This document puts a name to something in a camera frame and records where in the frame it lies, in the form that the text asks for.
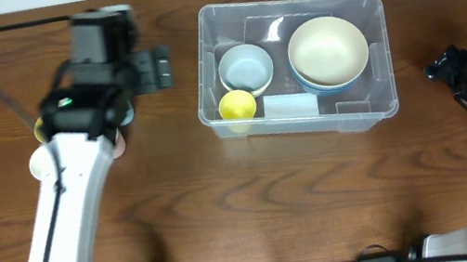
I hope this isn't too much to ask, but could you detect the white small bowl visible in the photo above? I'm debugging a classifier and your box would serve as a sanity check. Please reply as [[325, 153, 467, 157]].
[[251, 80, 272, 98]]

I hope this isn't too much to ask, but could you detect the light blue cup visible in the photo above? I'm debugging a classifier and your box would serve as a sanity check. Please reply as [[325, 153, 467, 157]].
[[121, 100, 135, 126]]

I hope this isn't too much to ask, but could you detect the yellow cup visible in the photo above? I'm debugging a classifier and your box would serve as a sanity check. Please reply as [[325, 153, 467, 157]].
[[33, 117, 47, 144], [218, 89, 257, 138]]

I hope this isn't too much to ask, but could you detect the pale blue small bowl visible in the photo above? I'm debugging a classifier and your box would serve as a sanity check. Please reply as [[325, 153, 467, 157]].
[[218, 44, 274, 93]]

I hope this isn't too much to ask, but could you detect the white cup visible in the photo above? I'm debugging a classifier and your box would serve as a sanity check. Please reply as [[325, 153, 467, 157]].
[[29, 145, 55, 181]]

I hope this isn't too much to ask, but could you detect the clear plastic storage bin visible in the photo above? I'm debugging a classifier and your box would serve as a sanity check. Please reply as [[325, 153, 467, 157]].
[[198, 0, 399, 138]]

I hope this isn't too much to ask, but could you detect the dark blue bowl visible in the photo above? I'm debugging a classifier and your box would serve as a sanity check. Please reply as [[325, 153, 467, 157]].
[[289, 65, 358, 97]]

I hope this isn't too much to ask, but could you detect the pink cup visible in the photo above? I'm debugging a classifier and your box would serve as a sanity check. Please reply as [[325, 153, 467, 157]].
[[113, 130, 126, 159]]

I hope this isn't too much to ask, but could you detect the beige bowl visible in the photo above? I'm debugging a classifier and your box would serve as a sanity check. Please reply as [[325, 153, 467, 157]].
[[287, 16, 370, 87]]

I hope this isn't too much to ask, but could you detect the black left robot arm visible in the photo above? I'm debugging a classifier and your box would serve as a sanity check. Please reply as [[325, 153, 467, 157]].
[[28, 5, 173, 262]]

